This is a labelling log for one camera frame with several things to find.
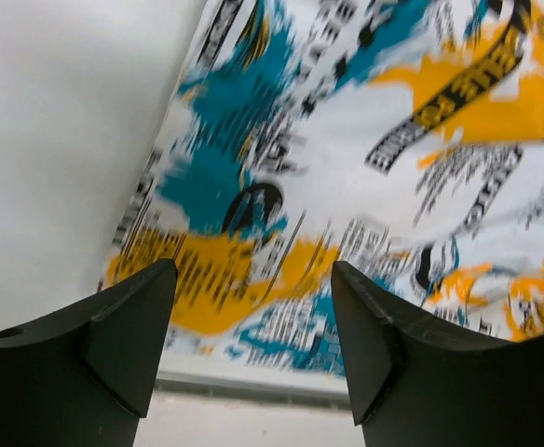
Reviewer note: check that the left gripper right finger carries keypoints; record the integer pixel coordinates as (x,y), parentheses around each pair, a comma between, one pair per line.
(417,380)

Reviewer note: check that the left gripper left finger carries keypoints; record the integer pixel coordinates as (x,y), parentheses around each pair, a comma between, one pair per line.
(84,375)

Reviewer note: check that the patterned white shorts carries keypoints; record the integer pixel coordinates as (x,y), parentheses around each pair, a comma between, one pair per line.
(405,138)

